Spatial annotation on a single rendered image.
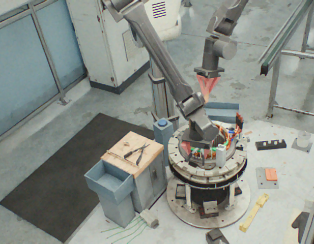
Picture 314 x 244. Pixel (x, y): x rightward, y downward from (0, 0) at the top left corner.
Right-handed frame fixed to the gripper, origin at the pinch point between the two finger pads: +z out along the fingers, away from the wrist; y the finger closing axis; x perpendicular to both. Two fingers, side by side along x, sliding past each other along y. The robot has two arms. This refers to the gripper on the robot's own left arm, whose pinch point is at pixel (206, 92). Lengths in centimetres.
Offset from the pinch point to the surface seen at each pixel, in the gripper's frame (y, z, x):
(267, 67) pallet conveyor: 129, 17, 49
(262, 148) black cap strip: 53, 40, 0
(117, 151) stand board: -18.8, 32.1, 28.7
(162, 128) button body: 6.2, 27.4, 27.8
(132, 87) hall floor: 133, 79, 213
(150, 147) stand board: -8.1, 29.5, 19.4
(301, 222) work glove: 28, 51, -36
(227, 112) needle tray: 35.2, 20.1, 13.0
